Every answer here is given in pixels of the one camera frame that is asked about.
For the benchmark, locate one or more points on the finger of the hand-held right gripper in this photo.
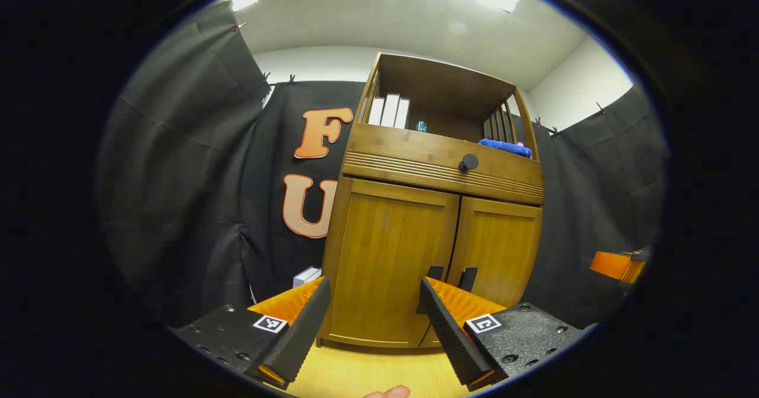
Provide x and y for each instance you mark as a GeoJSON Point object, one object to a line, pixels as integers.
{"type": "Point", "coordinates": [614, 264]}

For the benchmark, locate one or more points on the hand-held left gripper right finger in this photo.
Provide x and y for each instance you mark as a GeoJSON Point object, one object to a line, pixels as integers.
{"type": "Point", "coordinates": [447, 333]}

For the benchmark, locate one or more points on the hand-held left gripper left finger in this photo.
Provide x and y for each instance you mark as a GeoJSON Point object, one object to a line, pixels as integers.
{"type": "Point", "coordinates": [305, 327]}

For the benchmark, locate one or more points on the wooden shoe cabinet door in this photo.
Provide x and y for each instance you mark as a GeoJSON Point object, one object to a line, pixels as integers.
{"type": "Point", "coordinates": [382, 255]}
{"type": "Point", "coordinates": [504, 250]}

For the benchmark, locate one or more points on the wooden double-door shoe cabinet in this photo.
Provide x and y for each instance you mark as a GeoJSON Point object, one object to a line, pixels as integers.
{"type": "Point", "coordinates": [439, 143]}

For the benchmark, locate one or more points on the wooden cabinet drawer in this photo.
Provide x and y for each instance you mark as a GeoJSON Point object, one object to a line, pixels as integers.
{"type": "Point", "coordinates": [403, 149]}

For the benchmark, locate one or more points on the white upright book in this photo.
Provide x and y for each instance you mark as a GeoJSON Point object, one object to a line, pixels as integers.
{"type": "Point", "coordinates": [305, 276]}

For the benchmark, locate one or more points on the blue folded towel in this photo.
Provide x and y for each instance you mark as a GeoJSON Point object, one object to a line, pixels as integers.
{"type": "Point", "coordinates": [504, 147]}

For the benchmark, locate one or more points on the black round drawer knob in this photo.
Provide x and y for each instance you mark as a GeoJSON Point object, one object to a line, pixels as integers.
{"type": "Point", "coordinates": [468, 162]}

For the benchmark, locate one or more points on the black backdrop cloth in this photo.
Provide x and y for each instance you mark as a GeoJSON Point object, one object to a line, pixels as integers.
{"type": "Point", "coordinates": [190, 178]}

